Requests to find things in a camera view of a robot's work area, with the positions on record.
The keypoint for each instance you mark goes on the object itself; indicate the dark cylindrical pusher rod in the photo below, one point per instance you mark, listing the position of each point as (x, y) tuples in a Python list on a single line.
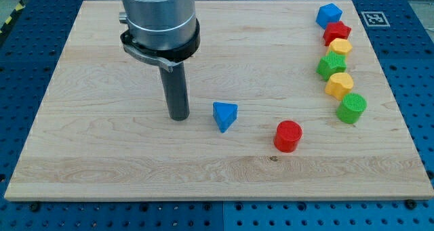
[(176, 96)]

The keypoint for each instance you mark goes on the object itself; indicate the black end effector mount ring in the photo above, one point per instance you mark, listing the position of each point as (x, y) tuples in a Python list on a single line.
[(165, 59)]

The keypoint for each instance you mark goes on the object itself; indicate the blue triangle block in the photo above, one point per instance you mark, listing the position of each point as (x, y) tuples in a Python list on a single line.
[(224, 114)]

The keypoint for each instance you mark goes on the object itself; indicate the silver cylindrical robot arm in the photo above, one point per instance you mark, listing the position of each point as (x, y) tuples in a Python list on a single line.
[(163, 33)]

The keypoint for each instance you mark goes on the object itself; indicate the wooden board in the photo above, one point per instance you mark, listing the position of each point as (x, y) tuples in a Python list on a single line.
[(103, 133)]

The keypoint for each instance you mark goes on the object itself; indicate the red cylinder block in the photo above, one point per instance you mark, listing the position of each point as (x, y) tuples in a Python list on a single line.
[(288, 135)]

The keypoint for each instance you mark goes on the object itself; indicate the yellow black hazard tape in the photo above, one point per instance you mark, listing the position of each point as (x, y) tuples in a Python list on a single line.
[(12, 18)]

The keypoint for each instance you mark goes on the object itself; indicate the green star block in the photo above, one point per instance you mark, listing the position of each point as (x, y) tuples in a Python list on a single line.
[(331, 64)]

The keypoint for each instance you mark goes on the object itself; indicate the yellow heart block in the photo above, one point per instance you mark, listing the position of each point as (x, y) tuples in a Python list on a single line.
[(339, 85)]

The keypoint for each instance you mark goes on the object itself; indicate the blue cube block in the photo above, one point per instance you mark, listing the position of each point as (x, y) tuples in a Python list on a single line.
[(328, 13)]

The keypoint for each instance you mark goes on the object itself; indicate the yellow hexagon block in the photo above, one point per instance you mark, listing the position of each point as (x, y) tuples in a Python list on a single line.
[(340, 46)]

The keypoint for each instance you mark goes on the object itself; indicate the red star block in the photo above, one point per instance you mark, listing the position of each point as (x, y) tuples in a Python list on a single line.
[(336, 30)]

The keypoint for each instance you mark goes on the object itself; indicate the green cylinder block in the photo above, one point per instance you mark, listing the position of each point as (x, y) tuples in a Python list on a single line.
[(351, 108)]

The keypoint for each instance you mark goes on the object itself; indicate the white fiducial marker tag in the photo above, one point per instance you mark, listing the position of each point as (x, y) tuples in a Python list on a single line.
[(375, 19)]

